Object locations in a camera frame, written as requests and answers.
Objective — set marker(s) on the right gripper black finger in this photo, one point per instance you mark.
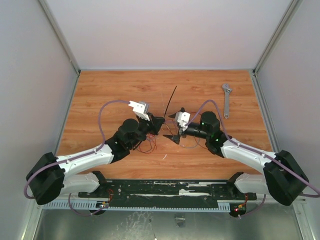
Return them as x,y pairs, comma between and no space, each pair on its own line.
173,138
179,114

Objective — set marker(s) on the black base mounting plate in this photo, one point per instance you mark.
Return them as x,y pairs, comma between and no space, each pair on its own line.
219,190

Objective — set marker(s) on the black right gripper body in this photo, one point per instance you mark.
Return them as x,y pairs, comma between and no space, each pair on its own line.
180,129

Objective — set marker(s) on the aluminium corner post right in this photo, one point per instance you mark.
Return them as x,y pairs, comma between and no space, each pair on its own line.
277,34

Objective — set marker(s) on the aluminium corner post left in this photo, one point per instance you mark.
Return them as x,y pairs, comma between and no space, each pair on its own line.
59,34

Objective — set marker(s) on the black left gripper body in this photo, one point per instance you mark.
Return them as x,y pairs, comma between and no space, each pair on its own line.
144,127

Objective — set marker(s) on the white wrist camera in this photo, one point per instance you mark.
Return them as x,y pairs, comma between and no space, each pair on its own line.
182,123
140,109

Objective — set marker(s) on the black zip tie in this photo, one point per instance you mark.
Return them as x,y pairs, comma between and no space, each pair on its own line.
169,101

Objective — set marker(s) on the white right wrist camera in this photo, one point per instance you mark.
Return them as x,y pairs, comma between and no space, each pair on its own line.
182,123

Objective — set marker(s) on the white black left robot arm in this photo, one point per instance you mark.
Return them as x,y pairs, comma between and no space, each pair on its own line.
53,176

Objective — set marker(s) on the silver adjustable wrench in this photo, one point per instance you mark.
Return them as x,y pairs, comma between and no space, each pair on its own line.
227,91

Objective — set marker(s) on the aluminium corner post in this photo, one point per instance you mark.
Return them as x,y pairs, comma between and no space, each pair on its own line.
59,34
277,34

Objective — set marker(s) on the grey slotted cable duct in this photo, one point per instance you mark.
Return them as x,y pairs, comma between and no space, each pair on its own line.
143,204

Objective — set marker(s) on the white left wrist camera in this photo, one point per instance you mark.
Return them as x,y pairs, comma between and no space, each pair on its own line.
140,109

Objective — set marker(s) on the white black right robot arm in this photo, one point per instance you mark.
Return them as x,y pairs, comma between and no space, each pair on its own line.
279,176

